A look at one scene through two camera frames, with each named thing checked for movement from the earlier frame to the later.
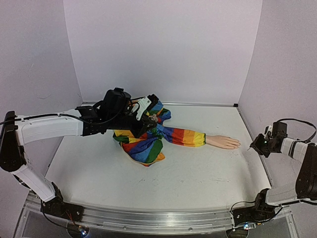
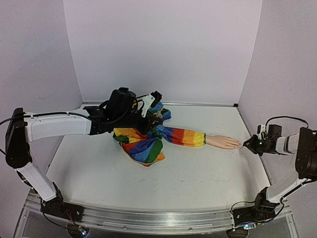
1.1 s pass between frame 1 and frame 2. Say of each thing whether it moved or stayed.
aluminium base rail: stayed
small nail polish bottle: moved
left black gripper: stayed
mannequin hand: stayed
